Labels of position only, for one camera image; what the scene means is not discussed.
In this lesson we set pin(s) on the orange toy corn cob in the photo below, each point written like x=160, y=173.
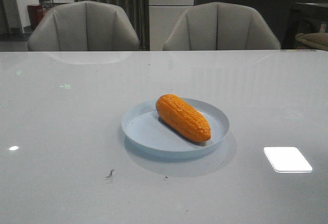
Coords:
x=183, y=118

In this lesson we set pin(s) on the light blue round plate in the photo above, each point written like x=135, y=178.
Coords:
x=147, y=132

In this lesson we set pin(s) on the right grey upholstered chair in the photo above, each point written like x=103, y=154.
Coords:
x=221, y=26

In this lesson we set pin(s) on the grey upholstered chair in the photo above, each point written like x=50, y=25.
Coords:
x=221, y=26
x=84, y=26

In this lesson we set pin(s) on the white cabinet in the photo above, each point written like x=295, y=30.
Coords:
x=162, y=16

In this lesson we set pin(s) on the left grey upholstered chair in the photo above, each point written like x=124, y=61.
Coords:
x=84, y=26

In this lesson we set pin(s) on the red trash bin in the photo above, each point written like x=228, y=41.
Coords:
x=35, y=15

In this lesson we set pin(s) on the dark side table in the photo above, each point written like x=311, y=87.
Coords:
x=304, y=18

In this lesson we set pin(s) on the beige cushion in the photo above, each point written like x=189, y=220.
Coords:
x=313, y=40

